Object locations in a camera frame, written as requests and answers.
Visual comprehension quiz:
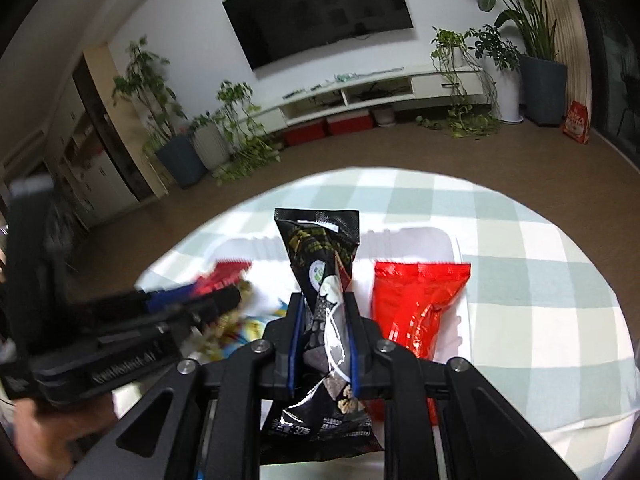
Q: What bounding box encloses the black wall television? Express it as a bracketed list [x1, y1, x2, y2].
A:
[221, 0, 415, 72]

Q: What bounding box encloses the plain red snack packet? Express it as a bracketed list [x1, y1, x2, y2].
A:
[367, 261, 472, 426]

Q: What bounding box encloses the green checked tablecloth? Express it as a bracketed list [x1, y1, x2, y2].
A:
[135, 167, 636, 480]

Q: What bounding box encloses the tall leafy tree plant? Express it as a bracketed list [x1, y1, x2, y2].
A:
[112, 35, 178, 153]

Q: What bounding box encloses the black snack packet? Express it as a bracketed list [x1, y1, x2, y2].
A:
[260, 207, 385, 466]

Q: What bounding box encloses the white plastic tray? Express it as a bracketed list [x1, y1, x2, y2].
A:
[112, 227, 466, 428]

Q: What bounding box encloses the white television cabinet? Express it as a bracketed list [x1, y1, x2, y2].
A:
[235, 64, 486, 133]

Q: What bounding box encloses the trailing vine plant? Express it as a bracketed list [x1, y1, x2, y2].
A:
[415, 27, 501, 138]

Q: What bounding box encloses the red and white snack packet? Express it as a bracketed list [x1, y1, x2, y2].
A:
[194, 259, 253, 297]

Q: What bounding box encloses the wooden shelf cabinet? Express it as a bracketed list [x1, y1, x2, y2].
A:
[45, 45, 168, 228]

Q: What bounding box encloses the white smooth plant pot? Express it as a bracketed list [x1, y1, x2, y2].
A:
[492, 67, 524, 123]

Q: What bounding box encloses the bushy small-leaf plant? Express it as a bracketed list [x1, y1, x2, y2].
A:
[467, 24, 522, 73]

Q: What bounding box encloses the gold snack packet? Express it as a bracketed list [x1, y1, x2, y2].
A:
[200, 282, 257, 361]

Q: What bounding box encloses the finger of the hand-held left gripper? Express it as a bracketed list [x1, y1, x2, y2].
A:
[92, 285, 201, 320]
[150, 287, 243, 342]

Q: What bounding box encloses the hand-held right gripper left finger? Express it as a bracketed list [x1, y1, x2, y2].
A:
[65, 292, 306, 480]

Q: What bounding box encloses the sprawling green vine plant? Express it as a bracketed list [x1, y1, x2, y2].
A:
[192, 80, 283, 183]

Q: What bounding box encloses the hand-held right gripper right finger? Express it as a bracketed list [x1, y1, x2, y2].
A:
[345, 292, 578, 480]

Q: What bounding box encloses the beige wooden slat panel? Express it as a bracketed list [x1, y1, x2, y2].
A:
[530, 0, 592, 111]

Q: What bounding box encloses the white ribbed plant pot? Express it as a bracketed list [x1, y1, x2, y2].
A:
[192, 122, 231, 171]

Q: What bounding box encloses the dark grey plant pot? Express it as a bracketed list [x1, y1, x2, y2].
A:
[518, 54, 569, 127]
[155, 135, 207, 190]

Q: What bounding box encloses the person's left hand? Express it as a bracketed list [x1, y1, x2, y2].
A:
[10, 390, 118, 478]

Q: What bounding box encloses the red storage box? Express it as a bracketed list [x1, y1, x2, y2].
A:
[327, 112, 373, 136]
[282, 121, 330, 147]

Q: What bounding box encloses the dark glass door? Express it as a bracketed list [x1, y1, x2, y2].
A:
[580, 0, 640, 161]

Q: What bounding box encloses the red paper bag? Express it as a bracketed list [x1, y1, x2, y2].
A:
[562, 101, 593, 145]

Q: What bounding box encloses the tall broad-leaf plant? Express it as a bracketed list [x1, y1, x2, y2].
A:
[437, 0, 583, 61]

